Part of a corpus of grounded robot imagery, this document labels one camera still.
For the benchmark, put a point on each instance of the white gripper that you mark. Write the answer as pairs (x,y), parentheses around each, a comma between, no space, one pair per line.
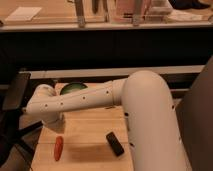
(55,122)

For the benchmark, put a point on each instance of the red pepper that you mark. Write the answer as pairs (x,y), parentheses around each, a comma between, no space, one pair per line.
(58,148)

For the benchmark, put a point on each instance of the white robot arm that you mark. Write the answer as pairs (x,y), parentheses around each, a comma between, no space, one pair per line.
(146,99)

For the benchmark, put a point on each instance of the black rectangular block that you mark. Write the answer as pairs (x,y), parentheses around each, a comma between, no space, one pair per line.
(114,143)

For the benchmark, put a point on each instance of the white paper sheet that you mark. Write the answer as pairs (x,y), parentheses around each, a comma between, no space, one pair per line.
(23,14)

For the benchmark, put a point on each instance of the dark panel at right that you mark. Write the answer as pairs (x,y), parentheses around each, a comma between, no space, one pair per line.
(195,117)

